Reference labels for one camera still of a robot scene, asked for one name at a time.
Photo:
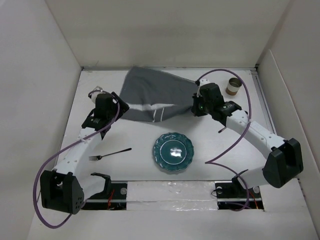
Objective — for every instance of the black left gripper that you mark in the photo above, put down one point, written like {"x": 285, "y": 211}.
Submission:
{"x": 120, "y": 107}

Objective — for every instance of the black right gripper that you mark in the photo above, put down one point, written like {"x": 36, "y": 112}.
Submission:
{"x": 197, "y": 112}

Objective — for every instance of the grey cloth placemat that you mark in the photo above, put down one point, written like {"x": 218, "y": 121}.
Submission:
{"x": 155, "y": 96}

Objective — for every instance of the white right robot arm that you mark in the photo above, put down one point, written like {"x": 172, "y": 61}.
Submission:
{"x": 283, "y": 157}

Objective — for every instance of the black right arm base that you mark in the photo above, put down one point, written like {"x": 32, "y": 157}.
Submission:
{"x": 230, "y": 195}

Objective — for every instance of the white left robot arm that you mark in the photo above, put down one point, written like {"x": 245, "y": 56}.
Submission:
{"x": 63, "y": 188}

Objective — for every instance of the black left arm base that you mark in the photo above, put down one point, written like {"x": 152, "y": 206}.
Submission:
{"x": 101, "y": 193}

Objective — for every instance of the black fork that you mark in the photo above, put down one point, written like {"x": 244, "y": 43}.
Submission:
{"x": 99, "y": 157}

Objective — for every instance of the brown paper cup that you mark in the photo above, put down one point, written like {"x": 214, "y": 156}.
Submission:
{"x": 233, "y": 86}

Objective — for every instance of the teal ceramic plate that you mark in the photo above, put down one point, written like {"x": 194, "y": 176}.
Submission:
{"x": 173, "y": 151}

